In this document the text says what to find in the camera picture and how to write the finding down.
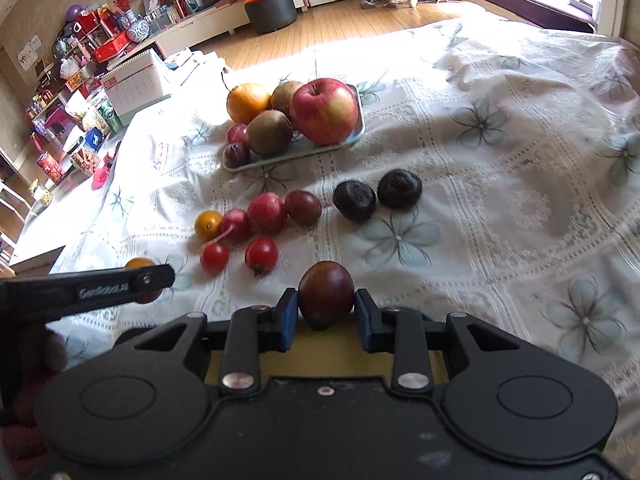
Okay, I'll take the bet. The left cherry tomato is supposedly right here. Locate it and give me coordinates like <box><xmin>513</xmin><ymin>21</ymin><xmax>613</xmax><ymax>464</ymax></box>
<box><xmin>200</xmin><ymin>242</ymin><xmax>230</xmax><ymax>275</ymax></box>

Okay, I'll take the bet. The white floral lace tablecloth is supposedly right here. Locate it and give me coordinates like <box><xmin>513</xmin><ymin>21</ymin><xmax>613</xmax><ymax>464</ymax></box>
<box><xmin>8</xmin><ymin>14</ymin><xmax>640</xmax><ymax>476</ymax></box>

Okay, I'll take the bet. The dark plum on plate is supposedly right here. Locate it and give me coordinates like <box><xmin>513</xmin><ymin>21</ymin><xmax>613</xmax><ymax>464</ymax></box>
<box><xmin>222</xmin><ymin>142</ymin><xmax>250</xmax><ymax>169</ymax></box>

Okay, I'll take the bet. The large red apple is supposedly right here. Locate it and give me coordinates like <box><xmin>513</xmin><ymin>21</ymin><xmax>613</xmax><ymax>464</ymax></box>
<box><xmin>290</xmin><ymin>78</ymin><xmax>359</xmax><ymax>146</ymax></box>

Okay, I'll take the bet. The red radish with root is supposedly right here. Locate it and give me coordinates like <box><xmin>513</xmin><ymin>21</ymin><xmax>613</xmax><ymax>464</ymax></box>
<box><xmin>207</xmin><ymin>208</ymin><xmax>254</xmax><ymax>244</ymax></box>

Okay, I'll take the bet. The pink round dish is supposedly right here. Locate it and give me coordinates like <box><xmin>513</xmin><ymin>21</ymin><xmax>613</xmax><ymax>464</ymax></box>
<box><xmin>91</xmin><ymin>162</ymin><xmax>112</xmax><ymax>191</ymax></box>

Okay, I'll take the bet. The white tv console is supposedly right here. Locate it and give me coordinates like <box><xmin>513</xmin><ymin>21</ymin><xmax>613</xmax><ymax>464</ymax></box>
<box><xmin>153</xmin><ymin>1</ymin><xmax>250</xmax><ymax>56</ymax></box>

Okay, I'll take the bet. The front brown kiwi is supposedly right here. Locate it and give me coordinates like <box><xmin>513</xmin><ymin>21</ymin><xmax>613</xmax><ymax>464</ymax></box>
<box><xmin>246</xmin><ymin>110</ymin><xmax>294</xmax><ymax>157</ymax></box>

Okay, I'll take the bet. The large orange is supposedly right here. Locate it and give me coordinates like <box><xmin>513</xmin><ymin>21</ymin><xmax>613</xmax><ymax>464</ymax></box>
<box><xmin>227</xmin><ymin>84</ymin><xmax>271</xmax><ymax>125</ymax></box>

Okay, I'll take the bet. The white desk calendar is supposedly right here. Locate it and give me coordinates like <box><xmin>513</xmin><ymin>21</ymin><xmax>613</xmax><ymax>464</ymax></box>
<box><xmin>101</xmin><ymin>50</ymin><xmax>174</xmax><ymax>125</ymax></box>

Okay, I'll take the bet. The golden metal tray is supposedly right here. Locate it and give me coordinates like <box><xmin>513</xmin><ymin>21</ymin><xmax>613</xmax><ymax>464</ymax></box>
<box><xmin>204</xmin><ymin>318</ymin><xmax>449</xmax><ymax>386</ymax></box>

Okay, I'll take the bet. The black round ottoman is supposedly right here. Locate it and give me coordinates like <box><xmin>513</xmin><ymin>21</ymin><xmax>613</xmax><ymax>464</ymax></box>
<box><xmin>244</xmin><ymin>0</ymin><xmax>297</xmax><ymax>35</ymax></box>

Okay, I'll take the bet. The dark red plum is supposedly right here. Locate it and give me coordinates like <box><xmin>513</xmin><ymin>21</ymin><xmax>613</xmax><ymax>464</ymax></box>
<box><xmin>297</xmin><ymin>260</ymin><xmax>355</xmax><ymax>332</ymax></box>
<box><xmin>285</xmin><ymin>190</ymin><xmax>322</xmax><ymax>226</ymax></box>

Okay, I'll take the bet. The right cherry tomato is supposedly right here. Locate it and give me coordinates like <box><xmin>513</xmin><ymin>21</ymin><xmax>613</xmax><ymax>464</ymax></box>
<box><xmin>244</xmin><ymin>237</ymin><xmax>279</xmax><ymax>276</ymax></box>

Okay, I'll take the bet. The small orange tangerine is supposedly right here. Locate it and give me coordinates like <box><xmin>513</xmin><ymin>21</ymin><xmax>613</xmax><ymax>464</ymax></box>
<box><xmin>124</xmin><ymin>257</ymin><xmax>165</xmax><ymax>304</ymax></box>

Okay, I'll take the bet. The black wrinkled fruit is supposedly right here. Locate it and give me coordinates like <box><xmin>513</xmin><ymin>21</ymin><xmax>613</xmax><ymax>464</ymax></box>
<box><xmin>333</xmin><ymin>180</ymin><xmax>376</xmax><ymax>223</ymax></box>
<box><xmin>378</xmin><ymin>169</ymin><xmax>423</xmax><ymax>209</ymax></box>

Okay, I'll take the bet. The red crabapple fruit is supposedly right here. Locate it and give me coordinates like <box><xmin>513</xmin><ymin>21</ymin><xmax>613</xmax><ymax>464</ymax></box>
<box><xmin>247</xmin><ymin>193</ymin><xmax>288</xmax><ymax>235</ymax></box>

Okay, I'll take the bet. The red plum on plate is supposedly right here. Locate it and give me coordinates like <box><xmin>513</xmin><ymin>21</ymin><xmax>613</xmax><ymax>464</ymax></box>
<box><xmin>226</xmin><ymin>124</ymin><xmax>247</xmax><ymax>144</ymax></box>

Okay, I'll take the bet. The cherry tomato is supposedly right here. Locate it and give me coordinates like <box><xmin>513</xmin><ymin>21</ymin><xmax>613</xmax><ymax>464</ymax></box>
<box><xmin>244</xmin><ymin>237</ymin><xmax>279</xmax><ymax>276</ymax></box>
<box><xmin>200</xmin><ymin>242</ymin><xmax>230</xmax><ymax>275</ymax></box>

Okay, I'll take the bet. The dark red plum on cloth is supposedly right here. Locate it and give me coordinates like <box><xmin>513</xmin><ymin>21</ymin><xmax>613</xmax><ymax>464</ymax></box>
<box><xmin>285</xmin><ymin>190</ymin><xmax>322</xmax><ymax>226</ymax></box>

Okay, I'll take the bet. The small orange kumquat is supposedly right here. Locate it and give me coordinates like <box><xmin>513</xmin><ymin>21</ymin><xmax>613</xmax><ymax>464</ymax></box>
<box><xmin>194</xmin><ymin>210</ymin><xmax>222</xmax><ymax>243</ymax></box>

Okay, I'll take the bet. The blue white porcelain vase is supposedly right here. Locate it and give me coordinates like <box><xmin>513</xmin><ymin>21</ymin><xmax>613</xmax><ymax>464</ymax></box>
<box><xmin>125</xmin><ymin>9</ymin><xmax>150</xmax><ymax>44</ymax></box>

